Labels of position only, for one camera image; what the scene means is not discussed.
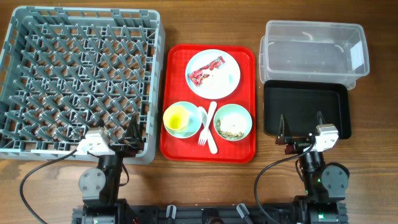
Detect yellow plastic cup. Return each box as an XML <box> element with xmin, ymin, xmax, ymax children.
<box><xmin>163</xmin><ymin>105</ymin><xmax>189</xmax><ymax>131</ymax></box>

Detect light green bowl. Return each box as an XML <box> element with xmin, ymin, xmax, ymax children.
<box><xmin>213</xmin><ymin>104</ymin><xmax>253</xmax><ymax>141</ymax></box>

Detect rice and food scraps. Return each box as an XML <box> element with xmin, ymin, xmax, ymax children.
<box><xmin>216</xmin><ymin>113</ymin><xmax>246</xmax><ymax>139</ymax></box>

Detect small light blue plate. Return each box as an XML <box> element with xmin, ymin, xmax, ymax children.
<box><xmin>164</xmin><ymin>101</ymin><xmax>201</xmax><ymax>139</ymax></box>

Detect white plastic fork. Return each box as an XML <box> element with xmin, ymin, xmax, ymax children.
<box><xmin>198</xmin><ymin>101</ymin><xmax>217</xmax><ymax>146</ymax></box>

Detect red snack wrapper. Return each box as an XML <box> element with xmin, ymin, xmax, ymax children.
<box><xmin>188</xmin><ymin>56</ymin><xmax>225</xmax><ymax>87</ymax></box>

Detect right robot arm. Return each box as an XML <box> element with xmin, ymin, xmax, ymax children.
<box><xmin>275</xmin><ymin>112</ymin><xmax>349</xmax><ymax>224</ymax></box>

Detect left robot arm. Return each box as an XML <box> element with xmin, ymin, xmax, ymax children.
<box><xmin>72</xmin><ymin>118</ymin><xmax>144</xmax><ymax>224</ymax></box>

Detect grey dishwasher rack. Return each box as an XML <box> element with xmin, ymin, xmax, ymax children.
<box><xmin>1</xmin><ymin>6</ymin><xmax>165</xmax><ymax>164</ymax></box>

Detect black plastic tray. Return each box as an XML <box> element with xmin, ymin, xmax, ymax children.
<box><xmin>264</xmin><ymin>80</ymin><xmax>351</xmax><ymax>139</ymax></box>

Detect red plastic tray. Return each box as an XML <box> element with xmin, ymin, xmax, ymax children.
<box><xmin>159</xmin><ymin>44</ymin><xmax>256</xmax><ymax>164</ymax></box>

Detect white plastic spoon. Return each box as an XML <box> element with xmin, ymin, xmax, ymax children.
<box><xmin>198</xmin><ymin>106</ymin><xmax>218</xmax><ymax>154</ymax></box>

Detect clear plastic bin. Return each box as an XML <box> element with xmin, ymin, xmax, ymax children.
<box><xmin>259</xmin><ymin>20</ymin><xmax>370</xmax><ymax>90</ymax></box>

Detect large light blue plate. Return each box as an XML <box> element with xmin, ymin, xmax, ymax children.
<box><xmin>185</xmin><ymin>49</ymin><xmax>241</xmax><ymax>100</ymax></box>

